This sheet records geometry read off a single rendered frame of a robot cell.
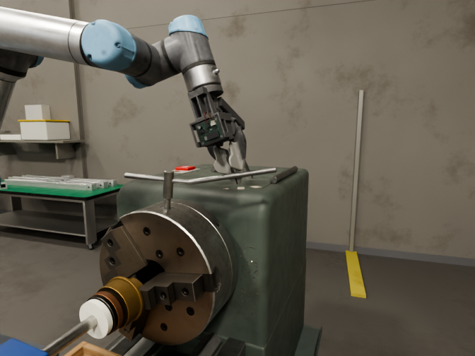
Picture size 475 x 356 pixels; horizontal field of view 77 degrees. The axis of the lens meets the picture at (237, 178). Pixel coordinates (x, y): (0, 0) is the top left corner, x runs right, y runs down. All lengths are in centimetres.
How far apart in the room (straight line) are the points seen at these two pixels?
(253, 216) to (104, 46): 46
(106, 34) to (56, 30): 11
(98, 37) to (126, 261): 43
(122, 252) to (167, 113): 348
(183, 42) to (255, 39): 313
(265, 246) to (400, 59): 313
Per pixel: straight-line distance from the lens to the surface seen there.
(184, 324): 73
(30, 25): 70
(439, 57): 374
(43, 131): 475
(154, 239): 68
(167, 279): 66
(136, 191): 91
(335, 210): 366
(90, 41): 59
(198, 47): 67
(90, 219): 391
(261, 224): 72
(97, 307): 61
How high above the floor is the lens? 141
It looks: 9 degrees down
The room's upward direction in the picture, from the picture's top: straight up
